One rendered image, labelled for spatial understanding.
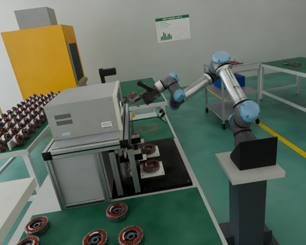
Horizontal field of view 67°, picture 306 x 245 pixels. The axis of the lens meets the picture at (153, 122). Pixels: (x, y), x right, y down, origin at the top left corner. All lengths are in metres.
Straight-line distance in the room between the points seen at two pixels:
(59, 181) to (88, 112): 0.40
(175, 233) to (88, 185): 0.53
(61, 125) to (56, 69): 3.70
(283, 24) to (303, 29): 0.66
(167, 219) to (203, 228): 0.18
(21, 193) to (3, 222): 0.12
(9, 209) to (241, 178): 1.17
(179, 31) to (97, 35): 2.18
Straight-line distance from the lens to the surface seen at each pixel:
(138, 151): 1.48
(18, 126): 2.98
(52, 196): 1.64
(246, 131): 1.58
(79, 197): 1.43
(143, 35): 6.65
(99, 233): 1.21
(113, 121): 1.32
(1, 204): 0.84
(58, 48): 4.97
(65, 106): 1.33
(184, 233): 1.17
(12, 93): 7.53
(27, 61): 5.18
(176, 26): 6.76
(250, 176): 1.52
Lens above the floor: 1.61
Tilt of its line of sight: 21 degrees down
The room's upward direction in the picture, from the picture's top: 8 degrees counter-clockwise
